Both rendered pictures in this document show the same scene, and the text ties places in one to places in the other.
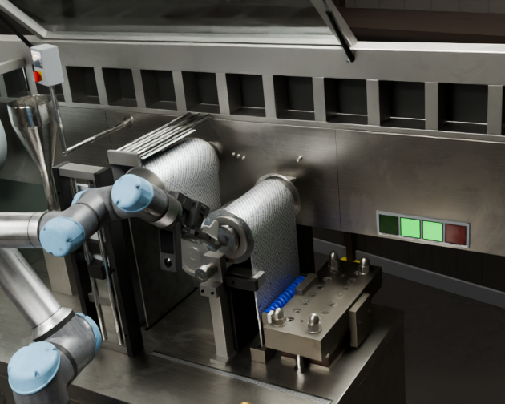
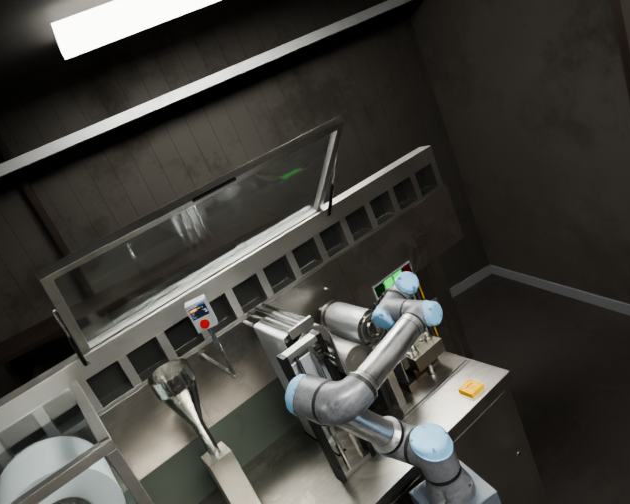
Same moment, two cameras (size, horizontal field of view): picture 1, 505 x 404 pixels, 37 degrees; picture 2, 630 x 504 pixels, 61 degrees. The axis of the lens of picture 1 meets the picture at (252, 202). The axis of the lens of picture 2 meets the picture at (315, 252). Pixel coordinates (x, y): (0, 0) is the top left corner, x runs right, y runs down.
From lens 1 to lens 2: 194 cm
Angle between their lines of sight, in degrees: 56
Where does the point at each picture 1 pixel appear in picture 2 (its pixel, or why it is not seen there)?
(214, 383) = (427, 409)
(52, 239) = (435, 312)
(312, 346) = (439, 346)
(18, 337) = not seen: outside the picture
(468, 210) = (405, 254)
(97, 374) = (386, 473)
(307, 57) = (307, 227)
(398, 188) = (375, 267)
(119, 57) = (178, 311)
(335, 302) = not seen: hidden behind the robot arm
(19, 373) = (442, 442)
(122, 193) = (410, 282)
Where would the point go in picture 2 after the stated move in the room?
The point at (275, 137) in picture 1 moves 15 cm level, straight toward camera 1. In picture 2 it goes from (307, 287) to (338, 281)
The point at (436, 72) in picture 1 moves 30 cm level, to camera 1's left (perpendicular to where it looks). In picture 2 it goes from (367, 197) to (347, 224)
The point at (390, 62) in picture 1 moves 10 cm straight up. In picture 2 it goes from (347, 204) to (338, 183)
